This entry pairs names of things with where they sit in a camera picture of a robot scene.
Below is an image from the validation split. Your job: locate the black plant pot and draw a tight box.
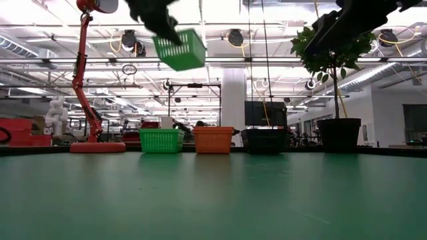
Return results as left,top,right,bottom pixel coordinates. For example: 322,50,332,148
316,117,362,154

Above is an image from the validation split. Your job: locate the black monitor screen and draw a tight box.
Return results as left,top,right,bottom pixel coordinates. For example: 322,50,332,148
244,100,288,127

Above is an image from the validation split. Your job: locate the white building column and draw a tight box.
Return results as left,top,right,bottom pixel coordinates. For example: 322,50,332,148
221,68,248,128

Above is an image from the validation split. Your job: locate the red storage box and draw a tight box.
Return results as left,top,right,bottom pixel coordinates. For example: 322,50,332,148
0,117,53,148

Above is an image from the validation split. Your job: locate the green leafy potted tree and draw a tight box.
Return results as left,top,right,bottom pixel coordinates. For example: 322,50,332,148
289,25,378,119

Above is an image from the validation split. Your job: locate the black ceiling cable reel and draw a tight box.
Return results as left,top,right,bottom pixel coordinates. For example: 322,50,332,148
228,29,245,47
121,29,147,58
379,29,398,44

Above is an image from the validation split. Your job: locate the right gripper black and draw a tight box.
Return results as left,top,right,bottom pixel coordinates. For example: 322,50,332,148
304,0,401,57

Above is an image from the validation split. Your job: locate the black metal frame stand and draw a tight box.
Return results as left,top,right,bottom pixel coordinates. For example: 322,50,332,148
167,83,222,128

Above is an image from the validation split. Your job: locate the grey ceiling air duct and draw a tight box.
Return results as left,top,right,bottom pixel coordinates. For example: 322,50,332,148
0,35,59,70

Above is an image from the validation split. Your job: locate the red tool cart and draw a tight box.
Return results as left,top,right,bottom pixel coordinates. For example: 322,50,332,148
121,121,161,148

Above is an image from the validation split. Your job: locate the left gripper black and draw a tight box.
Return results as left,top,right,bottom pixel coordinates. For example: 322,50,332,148
124,0,183,47

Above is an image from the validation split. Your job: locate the small white box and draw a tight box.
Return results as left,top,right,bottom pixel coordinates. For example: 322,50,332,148
160,116,175,130

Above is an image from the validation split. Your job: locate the red desk lamp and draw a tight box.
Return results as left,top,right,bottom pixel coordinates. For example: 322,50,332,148
69,0,127,154

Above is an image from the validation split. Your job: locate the green slotted plastic basket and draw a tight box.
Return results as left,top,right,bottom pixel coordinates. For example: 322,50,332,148
138,128,185,155
152,28,208,72

